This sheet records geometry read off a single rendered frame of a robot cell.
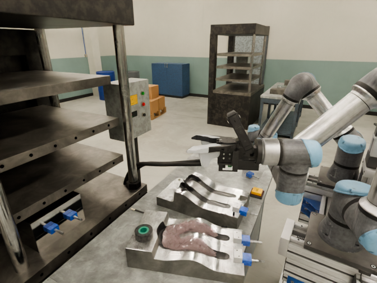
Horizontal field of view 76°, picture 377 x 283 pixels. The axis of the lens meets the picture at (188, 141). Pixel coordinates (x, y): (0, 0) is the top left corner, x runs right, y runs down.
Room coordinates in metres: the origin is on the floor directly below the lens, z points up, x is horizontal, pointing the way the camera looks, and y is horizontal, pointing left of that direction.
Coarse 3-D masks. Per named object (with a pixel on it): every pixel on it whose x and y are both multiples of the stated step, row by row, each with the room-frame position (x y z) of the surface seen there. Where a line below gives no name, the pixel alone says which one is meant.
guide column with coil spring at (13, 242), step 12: (0, 180) 0.79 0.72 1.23; (0, 192) 0.77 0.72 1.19; (0, 204) 0.76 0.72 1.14; (0, 216) 0.75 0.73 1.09; (12, 216) 0.79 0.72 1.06; (0, 228) 0.75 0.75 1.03; (12, 228) 0.77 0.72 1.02; (12, 240) 0.76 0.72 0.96; (12, 252) 0.75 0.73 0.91; (24, 252) 0.79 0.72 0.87; (12, 264) 0.76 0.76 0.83; (24, 264) 0.77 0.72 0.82
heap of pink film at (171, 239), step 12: (168, 228) 0.90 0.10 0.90; (180, 228) 0.91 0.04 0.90; (192, 228) 0.89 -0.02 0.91; (204, 228) 0.90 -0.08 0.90; (168, 240) 0.83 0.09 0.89; (180, 240) 0.82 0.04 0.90; (192, 240) 0.81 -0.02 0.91; (204, 240) 0.82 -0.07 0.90; (204, 252) 0.77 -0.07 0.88; (216, 252) 0.79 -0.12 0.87
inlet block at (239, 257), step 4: (236, 252) 0.78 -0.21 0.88; (240, 252) 0.78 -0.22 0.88; (236, 256) 0.75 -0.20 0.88; (240, 256) 0.75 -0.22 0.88; (244, 256) 0.77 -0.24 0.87; (248, 256) 0.77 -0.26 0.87; (236, 260) 0.75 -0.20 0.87; (240, 260) 0.74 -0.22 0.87; (244, 260) 0.75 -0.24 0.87; (248, 260) 0.75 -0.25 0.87; (252, 260) 0.76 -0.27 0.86; (256, 260) 0.75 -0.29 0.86; (260, 260) 0.75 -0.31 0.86; (244, 264) 0.74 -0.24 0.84; (248, 264) 0.74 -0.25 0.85
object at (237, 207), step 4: (236, 204) 1.06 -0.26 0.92; (240, 204) 1.06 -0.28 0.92; (232, 208) 1.04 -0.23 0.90; (236, 208) 1.03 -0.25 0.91; (240, 208) 1.04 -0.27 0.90; (244, 208) 1.04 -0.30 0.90; (248, 208) 1.04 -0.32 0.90; (240, 212) 1.03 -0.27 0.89; (244, 212) 1.02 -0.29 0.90; (248, 212) 1.02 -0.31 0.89
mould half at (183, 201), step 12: (180, 180) 1.40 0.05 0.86; (192, 180) 1.27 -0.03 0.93; (204, 180) 1.30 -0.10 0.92; (168, 192) 1.26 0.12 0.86; (180, 192) 1.15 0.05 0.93; (204, 192) 1.20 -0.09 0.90; (228, 192) 1.22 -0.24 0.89; (240, 192) 1.21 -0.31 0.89; (168, 204) 1.17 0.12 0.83; (180, 204) 1.14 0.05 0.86; (192, 204) 1.10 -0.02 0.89; (204, 204) 1.10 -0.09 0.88; (192, 216) 1.10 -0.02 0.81; (204, 216) 1.07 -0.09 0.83; (216, 216) 1.04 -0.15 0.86; (228, 216) 1.01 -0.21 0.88; (240, 216) 1.03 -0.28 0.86
